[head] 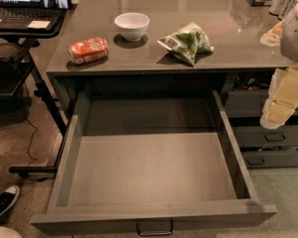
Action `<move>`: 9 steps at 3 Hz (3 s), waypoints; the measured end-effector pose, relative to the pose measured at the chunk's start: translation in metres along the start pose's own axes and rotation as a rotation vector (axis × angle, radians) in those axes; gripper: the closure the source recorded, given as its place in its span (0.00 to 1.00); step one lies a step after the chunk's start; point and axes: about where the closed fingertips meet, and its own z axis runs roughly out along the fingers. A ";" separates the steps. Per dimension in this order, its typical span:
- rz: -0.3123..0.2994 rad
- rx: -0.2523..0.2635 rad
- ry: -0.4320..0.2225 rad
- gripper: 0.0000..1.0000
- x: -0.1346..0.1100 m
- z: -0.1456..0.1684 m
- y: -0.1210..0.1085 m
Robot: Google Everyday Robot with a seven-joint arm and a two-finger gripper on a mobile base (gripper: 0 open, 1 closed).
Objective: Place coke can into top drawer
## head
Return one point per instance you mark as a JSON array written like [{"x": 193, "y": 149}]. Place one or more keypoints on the white ceramic bowl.
[{"x": 132, "y": 26}]

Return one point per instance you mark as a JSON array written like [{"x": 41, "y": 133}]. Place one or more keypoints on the open grey top drawer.
[{"x": 129, "y": 160}]

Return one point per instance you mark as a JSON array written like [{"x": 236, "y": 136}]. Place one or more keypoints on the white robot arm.
[{"x": 288, "y": 31}]

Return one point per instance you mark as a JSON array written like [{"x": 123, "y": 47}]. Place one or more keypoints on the black laptop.
[{"x": 16, "y": 15}]

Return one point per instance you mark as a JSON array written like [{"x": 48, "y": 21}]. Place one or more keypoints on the grey cabinet counter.
[{"x": 234, "y": 29}]

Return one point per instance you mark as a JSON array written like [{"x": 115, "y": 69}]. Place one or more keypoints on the black and white sneaker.
[{"x": 8, "y": 198}]

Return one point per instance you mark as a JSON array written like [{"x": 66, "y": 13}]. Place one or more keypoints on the green chip bag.
[{"x": 187, "y": 43}]

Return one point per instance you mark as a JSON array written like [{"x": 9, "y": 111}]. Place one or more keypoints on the yellow sticky note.
[{"x": 39, "y": 24}]

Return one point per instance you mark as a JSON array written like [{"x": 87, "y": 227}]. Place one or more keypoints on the black smartphone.
[{"x": 57, "y": 4}]

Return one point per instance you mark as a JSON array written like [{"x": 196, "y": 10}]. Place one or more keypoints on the orange soda can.
[{"x": 88, "y": 50}]

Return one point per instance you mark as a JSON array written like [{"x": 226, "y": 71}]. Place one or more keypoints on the grey side drawer unit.
[{"x": 260, "y": 147}]

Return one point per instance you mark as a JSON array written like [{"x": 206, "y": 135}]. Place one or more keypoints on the black laptop stand cart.
[{"x": 16, "y": 32}]

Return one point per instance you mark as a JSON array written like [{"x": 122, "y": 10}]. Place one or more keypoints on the metal drawer handle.
[{"x": 150, "y": 228}]

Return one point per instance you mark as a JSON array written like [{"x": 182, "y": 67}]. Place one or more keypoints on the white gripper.
[{"x": 296, "y": 37}]

